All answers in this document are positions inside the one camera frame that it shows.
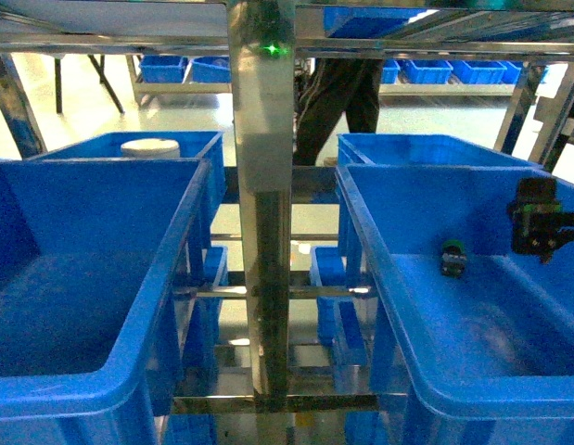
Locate black gripper with green accents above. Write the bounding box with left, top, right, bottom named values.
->
left=507, top=177, right=574, bottom=263

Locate green push button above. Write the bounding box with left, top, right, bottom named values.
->
left=440, top=239, right=467, bottom=278

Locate right front blue bin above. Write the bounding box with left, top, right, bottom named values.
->
left=337, top=165, right=574, bottom=444

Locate blue bin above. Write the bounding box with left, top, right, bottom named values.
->
left=34, top=131, right=227, bottom=245
left=338, top=133, right=542, bottom=170
left=0, top=158, right=210, bottom=444
left=337, top=165, right=574, bottom=444

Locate right rear blue bin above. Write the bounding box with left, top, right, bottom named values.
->
left=338, top=133, right=542, bottom=170

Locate person in green sweater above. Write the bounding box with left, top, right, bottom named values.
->
left=292, top=58, right=385, bottom=166

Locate left rear blue bin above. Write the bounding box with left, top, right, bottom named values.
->
left=34, top=131, right=227, bottom=245

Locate white round container lid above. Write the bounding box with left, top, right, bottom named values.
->
left=121, top=137, right=181, bottom=159

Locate stacked blue bins background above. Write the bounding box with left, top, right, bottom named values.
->
left=139, top=56, right=523, bottom=84

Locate left front blue bin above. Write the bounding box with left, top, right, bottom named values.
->
left=0, top=158, right=210, bottom=444

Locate steel rack upright post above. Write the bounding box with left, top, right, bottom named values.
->
left=227, top=1, right=295, bottom=444

